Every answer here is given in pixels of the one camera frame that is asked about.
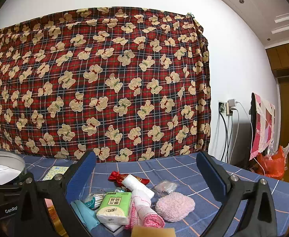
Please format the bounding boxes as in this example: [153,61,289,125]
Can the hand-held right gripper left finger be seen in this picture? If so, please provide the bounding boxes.
[15,150,97,237]

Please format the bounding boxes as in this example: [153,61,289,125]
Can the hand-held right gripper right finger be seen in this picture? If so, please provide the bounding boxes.
[196,151,278,237]

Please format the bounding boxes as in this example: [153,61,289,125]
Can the round metal basin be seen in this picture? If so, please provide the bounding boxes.
[0,150,27,185]

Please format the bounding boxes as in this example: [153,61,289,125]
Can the red gold drawstring pouch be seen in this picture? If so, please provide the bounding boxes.
[108,171,150,187]

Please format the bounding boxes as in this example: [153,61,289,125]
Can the clear plastic bag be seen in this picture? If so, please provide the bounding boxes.
[151,181,179,195]

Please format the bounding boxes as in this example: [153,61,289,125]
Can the pink fluffy pad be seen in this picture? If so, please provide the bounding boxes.
[156,191,196,223]

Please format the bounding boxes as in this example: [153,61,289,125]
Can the teal cloth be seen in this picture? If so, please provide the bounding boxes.
[71,199,102,230]

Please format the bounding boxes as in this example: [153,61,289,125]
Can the green white tissue pack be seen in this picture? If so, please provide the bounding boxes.
[96,191,133,226]

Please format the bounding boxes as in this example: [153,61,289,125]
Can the pink knitted towel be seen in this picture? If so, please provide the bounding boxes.
[125,189,166,230]

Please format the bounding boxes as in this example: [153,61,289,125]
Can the yellow sponge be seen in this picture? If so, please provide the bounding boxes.
[130,225,165,237]

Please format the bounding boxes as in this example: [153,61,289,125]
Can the yellow patterned notebook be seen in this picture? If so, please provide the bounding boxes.
[42,166,70,181]

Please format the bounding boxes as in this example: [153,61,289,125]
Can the blue plaid sheet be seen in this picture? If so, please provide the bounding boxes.
[23,152,289,237]

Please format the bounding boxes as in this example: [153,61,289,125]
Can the green striped packet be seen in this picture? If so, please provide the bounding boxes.
[81,189,125,210]

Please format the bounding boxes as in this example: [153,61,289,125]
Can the white plastic bag roll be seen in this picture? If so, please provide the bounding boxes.
[122,174,155,198]

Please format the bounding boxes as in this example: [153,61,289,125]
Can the orange plastic bag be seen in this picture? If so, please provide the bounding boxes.
[256,146,286,180]

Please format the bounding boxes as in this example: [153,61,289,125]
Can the pink patchwork cloth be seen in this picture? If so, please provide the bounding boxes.
[250,93,276,160]

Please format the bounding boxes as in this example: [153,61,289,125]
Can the red plaid bear print blanket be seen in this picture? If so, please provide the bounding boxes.
[0,7,212,163]

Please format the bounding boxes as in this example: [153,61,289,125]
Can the black cable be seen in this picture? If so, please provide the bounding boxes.
[219,112,230,163]

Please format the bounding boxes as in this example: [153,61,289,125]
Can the wall socket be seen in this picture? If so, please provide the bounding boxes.
[218,101,228,115]

